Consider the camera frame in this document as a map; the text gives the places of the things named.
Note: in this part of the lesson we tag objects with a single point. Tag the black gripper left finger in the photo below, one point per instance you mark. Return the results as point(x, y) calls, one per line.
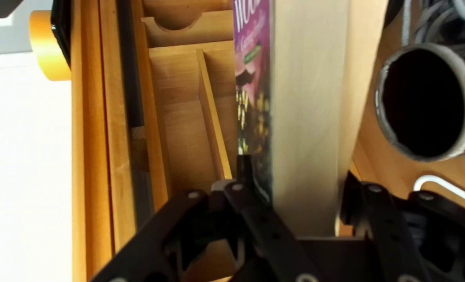
point(205, 244)

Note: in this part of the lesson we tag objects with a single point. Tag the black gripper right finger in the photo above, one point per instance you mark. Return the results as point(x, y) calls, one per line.
point(429, 240)

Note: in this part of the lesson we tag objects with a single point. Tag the purple Sheryl Woods paperback book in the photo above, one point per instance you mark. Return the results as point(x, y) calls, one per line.
point(304, 103)

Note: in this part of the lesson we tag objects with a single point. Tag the wooden desk hutch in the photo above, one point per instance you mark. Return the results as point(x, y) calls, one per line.
point(179, 130)

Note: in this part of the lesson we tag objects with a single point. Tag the black gooseneck desk lamp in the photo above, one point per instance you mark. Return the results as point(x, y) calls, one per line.
point(425, 103)

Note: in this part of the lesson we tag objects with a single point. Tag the yellow masking tape roll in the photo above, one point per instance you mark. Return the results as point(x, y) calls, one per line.
point(44, 47)

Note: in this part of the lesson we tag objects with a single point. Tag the black flat object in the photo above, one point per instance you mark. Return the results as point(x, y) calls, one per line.
point(60, 25)

